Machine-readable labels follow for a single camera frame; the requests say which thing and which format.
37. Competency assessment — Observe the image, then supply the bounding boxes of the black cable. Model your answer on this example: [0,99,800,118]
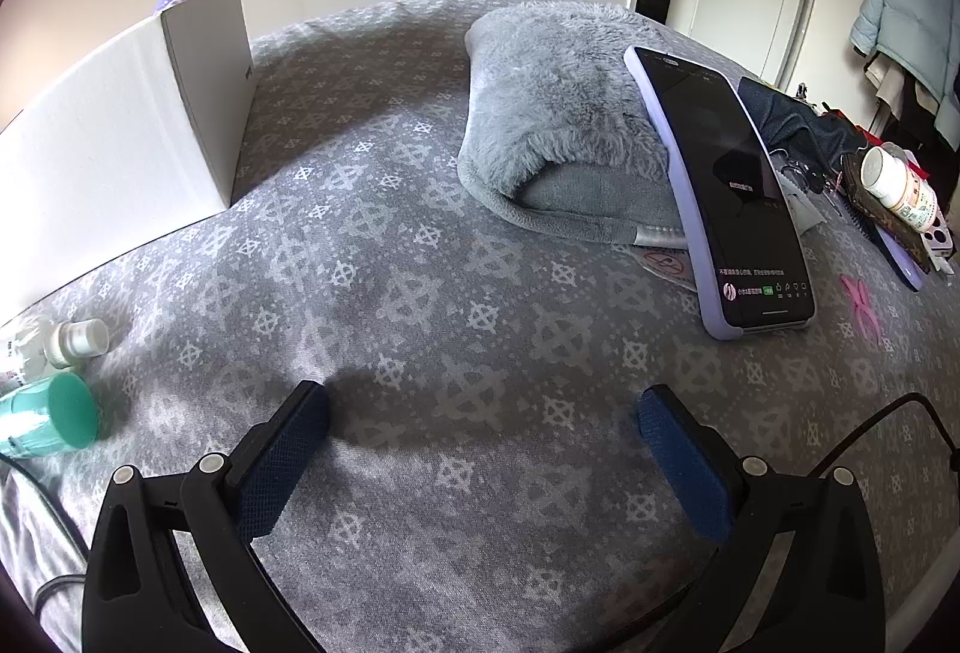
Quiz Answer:
[0,454,95,616]
[814,393,960,481]

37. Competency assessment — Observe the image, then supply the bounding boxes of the metal keys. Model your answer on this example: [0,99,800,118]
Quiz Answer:
[772,150,833,196]

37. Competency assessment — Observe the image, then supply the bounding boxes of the small clear white-capped bottle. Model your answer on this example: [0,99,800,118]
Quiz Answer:
[0,315,111,391]

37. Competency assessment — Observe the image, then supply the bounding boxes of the grey fluffy hand warmer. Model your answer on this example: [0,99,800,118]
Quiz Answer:
[457,0,695,245]

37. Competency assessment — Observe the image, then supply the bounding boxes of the white medicine bottle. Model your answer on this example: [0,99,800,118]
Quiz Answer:
[861,146,938,228]

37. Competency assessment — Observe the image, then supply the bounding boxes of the purple spiral notebook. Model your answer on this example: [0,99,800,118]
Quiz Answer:
[855,218,931,292]

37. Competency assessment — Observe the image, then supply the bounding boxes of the dark blue cloth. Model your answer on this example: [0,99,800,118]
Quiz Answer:
[739,75,863,163]

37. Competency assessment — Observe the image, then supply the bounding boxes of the white cardboard box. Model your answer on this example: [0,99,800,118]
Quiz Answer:
[0,0,260,324]

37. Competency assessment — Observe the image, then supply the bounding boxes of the light blue jacket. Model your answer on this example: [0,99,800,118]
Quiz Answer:
[850,0,960,106]

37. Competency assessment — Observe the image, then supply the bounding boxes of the smartphone in lilac case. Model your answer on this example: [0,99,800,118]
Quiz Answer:
[624,45,817,343]

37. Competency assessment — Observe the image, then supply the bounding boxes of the white tag with red print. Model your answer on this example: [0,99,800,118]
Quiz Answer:
[634,244,702,294]

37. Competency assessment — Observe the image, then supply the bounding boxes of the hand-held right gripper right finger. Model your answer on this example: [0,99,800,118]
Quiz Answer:
[636,384,887,653]

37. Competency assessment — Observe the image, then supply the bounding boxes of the grey patterned bedsheet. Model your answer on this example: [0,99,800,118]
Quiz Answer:
[0,0,960,653]

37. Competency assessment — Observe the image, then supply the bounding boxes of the pink hair clip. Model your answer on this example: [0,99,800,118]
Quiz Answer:
[840,274,884,345]

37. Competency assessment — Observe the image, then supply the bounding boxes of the teal plastic bottle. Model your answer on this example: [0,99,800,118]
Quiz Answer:
[0,372,101,459]

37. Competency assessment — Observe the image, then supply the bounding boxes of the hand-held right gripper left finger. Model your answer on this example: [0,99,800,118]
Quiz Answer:
[81,380,332,653]

